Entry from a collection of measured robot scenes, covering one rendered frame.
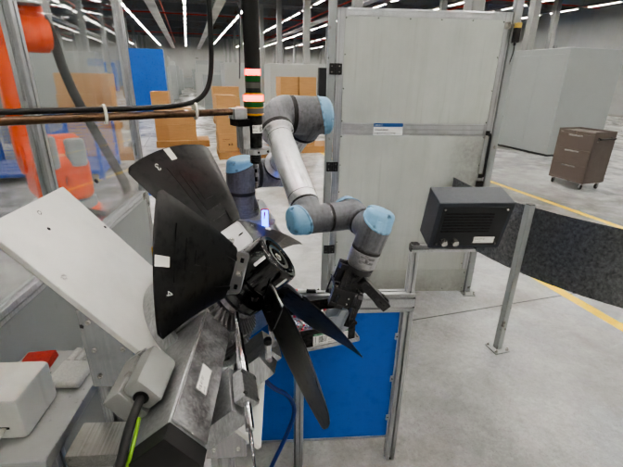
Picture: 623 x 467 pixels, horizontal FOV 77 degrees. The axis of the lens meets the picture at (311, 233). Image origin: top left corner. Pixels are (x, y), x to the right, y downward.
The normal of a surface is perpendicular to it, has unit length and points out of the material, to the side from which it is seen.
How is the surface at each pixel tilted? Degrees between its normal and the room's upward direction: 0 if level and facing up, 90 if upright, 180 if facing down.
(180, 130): 90
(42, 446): 0
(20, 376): 0
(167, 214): 69
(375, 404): 90
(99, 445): 0
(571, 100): 90
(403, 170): 90
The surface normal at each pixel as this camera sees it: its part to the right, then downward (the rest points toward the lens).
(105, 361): 0.07, 0.37
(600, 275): -0.70, 0.26
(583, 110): 0.28, 0.36
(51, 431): 0.02, -0.93
